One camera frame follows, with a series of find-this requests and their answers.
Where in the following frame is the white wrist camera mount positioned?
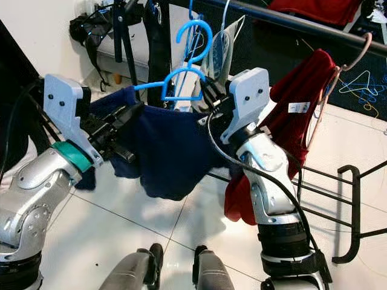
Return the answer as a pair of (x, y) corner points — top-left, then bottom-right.
(220, 66), (273, 146)
(42, 74), (105, 167)

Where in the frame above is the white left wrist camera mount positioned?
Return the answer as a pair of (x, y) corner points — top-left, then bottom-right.
(42, 74), (105, 167)

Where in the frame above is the grey right robot leg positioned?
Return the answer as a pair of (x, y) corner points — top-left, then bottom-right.
(192, 245), (236, 290)

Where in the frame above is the black printed garment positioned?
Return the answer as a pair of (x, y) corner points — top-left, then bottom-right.
(144, 0), (174, 102)

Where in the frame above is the black strap bag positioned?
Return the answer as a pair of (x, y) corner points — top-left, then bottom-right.
(70, 9), (119, 70)

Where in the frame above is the pale pink hanger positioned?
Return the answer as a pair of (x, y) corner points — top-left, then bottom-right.
(304, 31), (374, 152)

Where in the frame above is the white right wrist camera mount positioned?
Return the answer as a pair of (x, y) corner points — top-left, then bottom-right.
(220, 66), (273, 146)

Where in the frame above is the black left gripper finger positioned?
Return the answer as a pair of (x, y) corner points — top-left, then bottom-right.
(106, 101), (147, 129)

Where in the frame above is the blue plastic hanger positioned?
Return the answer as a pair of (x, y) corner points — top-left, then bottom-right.
(133, 19), (215, 102)

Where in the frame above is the person in black shirt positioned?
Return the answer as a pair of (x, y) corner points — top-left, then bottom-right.
(0, 24), (46, 182)

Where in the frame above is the grey upholstered couch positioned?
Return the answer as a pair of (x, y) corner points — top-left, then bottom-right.
(97, 27), (152, 85)

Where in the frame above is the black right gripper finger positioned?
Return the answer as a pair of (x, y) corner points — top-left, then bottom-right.
(198, 76), (224, 103)

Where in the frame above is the dark red garment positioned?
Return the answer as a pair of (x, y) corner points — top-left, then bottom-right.
(223, 48), (340, 226)

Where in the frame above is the grey printed garment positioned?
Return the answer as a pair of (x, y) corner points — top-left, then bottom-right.
(201, 15), (247, 85)

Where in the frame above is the black metal clothes rack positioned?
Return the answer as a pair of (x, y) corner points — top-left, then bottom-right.
(112, 0), (387, 265)

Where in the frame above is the navy blue garment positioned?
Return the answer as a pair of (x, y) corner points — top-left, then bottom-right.
(82, 86), (244, 201)

